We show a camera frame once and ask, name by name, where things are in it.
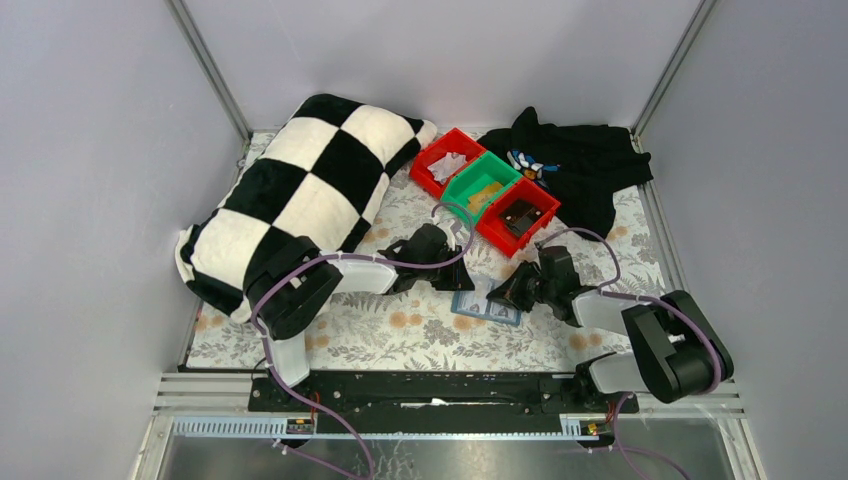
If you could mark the black object in bin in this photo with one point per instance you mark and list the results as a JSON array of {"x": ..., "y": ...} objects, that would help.
[{"x": 519, "y": 217}]

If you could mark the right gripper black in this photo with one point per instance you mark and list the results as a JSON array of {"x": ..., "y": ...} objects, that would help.
[{"x": 530, "y": 284}]

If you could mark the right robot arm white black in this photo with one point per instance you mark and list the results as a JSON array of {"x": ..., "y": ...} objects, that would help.
[{"x": 674, "y": 351}]

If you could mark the black cloth garment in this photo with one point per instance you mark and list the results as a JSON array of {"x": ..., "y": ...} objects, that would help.
[{"x": 596, "y": 161}]

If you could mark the green plastic bin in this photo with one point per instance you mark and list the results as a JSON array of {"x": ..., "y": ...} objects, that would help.
[{"x": 486, "y": 169}]

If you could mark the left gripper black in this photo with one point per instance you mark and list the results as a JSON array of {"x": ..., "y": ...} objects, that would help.
[{"x": 448, "y": 266}]

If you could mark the black white checkered pillow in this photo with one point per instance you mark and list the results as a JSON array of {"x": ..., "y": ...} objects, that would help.
[{"x": 324, "y": 176}]

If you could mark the small colourful toy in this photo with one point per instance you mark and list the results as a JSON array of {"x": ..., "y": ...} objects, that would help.
[{"x": 529, "y": 168}]

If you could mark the red plastic bin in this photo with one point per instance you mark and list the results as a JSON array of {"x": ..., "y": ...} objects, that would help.
[
  {"x": 454, "y": 140},
  {"x": 492, "y": 228}
]

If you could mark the floral patterned table mat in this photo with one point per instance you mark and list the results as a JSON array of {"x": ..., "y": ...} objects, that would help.
[{"x": 417, "y": 330}]

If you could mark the blue card holder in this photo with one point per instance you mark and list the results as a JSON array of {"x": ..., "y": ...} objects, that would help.
[{"x": 495, "y": 312}]

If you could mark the perforated metal rail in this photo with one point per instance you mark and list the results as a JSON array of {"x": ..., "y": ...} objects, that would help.
[{"x": 556, "y": 427}]

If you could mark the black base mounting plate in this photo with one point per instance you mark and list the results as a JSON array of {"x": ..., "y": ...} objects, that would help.
[{"x": 383, "y": 397}]

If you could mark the far red plastic bin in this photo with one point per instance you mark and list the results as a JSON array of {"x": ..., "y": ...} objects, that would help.
[{"x": 454, "y": 140}]

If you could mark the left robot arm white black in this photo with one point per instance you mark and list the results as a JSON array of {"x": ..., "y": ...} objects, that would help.
[{"x": 292, "y": 288}]

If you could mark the yellow item in green bin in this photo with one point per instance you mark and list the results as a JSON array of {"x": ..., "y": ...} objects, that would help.
[{"x": 478, "y": 201}]

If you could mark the near red plastic bin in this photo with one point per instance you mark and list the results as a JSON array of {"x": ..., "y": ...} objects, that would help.
[{"x": 492, "y": 228}]

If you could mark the silver VIP card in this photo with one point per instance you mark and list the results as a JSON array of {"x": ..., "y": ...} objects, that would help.
[{"x": 445, "y": 167}]

